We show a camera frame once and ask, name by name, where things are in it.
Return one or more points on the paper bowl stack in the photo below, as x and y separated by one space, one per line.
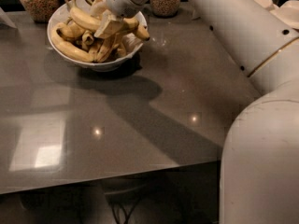
267 4
288 13

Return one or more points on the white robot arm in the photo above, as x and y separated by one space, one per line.
259 180

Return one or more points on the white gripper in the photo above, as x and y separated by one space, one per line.
121 1

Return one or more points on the left glass cereal jar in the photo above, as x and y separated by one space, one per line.
40 10

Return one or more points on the glass cereal jar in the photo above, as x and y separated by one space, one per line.
40 10
164 8

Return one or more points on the white ceramic bowl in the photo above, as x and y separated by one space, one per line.
125 46

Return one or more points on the white card left edge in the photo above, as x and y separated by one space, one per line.
4 18

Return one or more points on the right curved yellow banana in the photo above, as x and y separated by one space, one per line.
135 27

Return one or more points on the right glass cereal jar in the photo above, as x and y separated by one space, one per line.
164 8

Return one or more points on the left small yellow banana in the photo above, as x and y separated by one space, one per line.
70 30

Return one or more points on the back paper bowl stack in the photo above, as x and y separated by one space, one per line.
267 4

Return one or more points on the front paper bowl stack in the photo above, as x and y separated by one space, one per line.
288 13

